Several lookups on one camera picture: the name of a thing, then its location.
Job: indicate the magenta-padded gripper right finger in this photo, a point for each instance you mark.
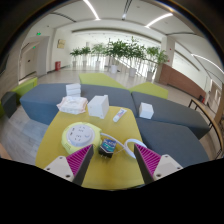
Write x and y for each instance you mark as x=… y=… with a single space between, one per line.
x=151 y=161

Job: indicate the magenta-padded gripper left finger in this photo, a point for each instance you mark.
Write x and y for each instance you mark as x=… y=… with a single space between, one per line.
x=78 y=160

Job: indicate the round yellow-green power strip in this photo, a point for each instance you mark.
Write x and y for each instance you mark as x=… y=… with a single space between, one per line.
x=80 y=135

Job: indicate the wide grey sofa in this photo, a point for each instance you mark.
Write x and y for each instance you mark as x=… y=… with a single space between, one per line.
x=170 y=143

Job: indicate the small white cube box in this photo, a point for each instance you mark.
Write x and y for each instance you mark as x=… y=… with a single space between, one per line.
x=146 y=110

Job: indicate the grey sofa with cube box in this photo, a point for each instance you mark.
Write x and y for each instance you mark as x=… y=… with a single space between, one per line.
x=176 y=115

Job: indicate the wet wipes pack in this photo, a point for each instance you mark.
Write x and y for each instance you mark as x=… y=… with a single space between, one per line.
x=71 y=105

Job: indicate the large white box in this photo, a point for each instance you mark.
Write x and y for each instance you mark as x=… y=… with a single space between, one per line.
x=98 y=107

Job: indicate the long grey sofa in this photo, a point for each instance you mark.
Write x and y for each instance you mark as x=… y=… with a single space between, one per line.
x=40 y=100

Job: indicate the small yellow-green seat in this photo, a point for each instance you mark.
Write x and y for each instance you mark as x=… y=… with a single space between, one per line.
x=150 y=89

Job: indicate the large yellow-green seat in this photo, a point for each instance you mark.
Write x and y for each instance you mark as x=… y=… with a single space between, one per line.
x=98 y=80

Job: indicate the wooden shelf unit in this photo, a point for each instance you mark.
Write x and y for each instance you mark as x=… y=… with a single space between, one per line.
x=220 y=110

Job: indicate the dark grey ottoman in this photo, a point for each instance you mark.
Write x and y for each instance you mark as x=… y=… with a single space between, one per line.
x=9 y=103

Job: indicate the lime green bench seat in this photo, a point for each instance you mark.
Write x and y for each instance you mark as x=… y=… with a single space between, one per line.
x=25 y=86

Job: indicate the red bin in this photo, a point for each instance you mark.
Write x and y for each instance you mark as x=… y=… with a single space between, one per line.
x=57 y=66

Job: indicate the curved ceiling light strip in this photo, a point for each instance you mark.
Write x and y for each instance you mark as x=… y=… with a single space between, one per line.
x=208 y=61

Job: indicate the group of potted plants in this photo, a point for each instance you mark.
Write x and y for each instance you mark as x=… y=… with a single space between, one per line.
x=120 y=50

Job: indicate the green exit sign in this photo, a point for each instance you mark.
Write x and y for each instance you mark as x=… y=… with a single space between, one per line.
x=38 y=33

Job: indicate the straight ceiling light strip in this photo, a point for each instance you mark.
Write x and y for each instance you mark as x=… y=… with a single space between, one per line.
x=159 y=19
x=91 y=10

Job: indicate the wooden bench with black frame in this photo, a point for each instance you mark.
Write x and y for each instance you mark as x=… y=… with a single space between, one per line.
x=206 y=115

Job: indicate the yellow wall picture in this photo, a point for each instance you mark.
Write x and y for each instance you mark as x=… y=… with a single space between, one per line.
x=61 y=44

